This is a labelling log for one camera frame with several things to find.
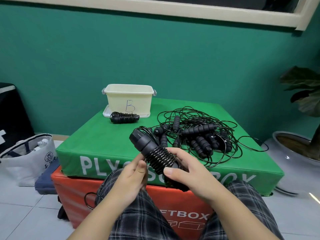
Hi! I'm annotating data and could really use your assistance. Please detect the person's left hand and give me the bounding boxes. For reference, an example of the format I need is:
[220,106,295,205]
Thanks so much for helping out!
[109,161,149,211]

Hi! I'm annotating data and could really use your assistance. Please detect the person's right hand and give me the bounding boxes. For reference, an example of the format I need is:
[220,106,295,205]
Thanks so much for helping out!
[163,147,225,206]

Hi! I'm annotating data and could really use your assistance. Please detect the black bag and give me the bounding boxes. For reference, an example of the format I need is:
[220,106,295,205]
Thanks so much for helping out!
[0,82,36,154]

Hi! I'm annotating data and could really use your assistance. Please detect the orange foam plyo box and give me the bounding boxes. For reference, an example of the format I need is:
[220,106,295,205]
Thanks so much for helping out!
[51,165,218,240]

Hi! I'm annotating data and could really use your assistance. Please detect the green leafy plant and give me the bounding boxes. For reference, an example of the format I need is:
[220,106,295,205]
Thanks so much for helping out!
[279,66,320,161]

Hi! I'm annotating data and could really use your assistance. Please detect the person's left forearm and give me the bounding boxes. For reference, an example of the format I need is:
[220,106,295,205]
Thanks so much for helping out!
[65,186,125,240]

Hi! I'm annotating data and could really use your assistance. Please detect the green foam plyo box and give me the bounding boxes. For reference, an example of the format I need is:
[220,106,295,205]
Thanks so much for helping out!
[55,97,285,197]

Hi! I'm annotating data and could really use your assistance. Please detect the black jump rope half wound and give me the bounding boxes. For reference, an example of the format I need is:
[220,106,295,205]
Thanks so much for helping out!
[84,126,191,211]

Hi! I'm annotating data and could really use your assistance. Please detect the dark plaid shorts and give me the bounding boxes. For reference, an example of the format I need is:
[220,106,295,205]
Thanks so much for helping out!
[94,168,285,240]

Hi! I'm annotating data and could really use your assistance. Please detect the white tote bag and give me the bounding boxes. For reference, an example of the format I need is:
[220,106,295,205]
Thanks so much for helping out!
[0,133,57,187]

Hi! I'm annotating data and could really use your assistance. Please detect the person's right forearm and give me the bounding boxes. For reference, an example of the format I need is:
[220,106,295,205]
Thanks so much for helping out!
[207,182,262,240]

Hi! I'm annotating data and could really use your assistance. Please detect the cream plastic container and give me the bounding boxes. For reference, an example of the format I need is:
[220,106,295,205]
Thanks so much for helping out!
[101,84,158,118]

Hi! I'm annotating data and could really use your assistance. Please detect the small wound black jump rope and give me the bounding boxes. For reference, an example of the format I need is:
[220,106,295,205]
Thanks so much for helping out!
[110,111,139,124]

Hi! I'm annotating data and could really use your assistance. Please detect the cream window frame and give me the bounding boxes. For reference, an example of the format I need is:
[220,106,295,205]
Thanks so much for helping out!
[0,0,320,32]

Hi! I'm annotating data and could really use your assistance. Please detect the white ceramic plant pot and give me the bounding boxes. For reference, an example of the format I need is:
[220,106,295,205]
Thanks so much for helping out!
[265,131,320,196]

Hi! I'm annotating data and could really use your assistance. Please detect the pile of tangled jump ropes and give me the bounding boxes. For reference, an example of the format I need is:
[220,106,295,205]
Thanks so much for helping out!
[149,108,269,166]

